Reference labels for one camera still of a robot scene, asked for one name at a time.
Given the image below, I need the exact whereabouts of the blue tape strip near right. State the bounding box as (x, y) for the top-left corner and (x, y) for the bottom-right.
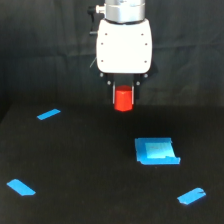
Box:
(177, 187), (206, 205)

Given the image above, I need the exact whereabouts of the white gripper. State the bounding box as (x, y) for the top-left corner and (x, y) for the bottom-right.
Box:
(91, 19), (153, 105)

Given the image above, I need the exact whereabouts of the blue tape square marker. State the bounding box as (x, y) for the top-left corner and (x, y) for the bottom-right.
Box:
(135, 138), (181, 165)

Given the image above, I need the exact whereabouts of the red hexagonal block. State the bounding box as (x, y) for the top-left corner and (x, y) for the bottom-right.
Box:
(114, 85), (133, 112)

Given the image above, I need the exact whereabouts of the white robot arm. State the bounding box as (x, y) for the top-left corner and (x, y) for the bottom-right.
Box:
(87, 0), (153, 112)

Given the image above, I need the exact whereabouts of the blue tape strip near left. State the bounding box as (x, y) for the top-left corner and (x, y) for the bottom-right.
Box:
(7, 179), (35, 196)

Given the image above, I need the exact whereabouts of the blue tape strip far left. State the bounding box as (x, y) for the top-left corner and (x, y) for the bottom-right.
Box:
(37, 109), (61, 120)

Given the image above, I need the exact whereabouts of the black backdrop curtain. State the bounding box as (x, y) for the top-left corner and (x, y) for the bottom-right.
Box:
(0, 0), (224, 110)

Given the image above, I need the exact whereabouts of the blue tape strip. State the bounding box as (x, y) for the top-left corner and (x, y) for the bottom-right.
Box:
(37, 109), (61, 120)
(7, 179), (35, 196)
(177, 187), (206, 205)

